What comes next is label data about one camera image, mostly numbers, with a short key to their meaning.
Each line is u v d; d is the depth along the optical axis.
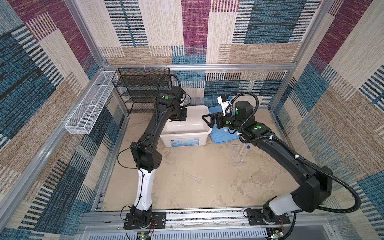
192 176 0.87
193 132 0.92
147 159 0.55
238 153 0.96
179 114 0.75
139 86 1.08
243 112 0.56
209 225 0.73
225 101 0.65
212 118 0.64
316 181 0.41
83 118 0.71
